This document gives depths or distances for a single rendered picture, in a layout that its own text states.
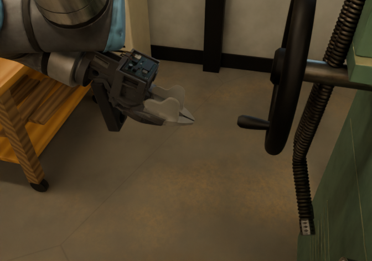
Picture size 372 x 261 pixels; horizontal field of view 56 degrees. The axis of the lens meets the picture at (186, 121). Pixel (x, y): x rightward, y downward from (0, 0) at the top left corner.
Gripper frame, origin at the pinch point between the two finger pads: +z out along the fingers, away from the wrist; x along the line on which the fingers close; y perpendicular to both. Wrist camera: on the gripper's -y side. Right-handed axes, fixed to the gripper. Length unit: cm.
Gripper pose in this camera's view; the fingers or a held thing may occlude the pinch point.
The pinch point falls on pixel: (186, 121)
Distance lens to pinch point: 62.7
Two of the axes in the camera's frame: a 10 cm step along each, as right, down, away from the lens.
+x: 2.7, -6.4, 7.2
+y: 3.3, -6.4, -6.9
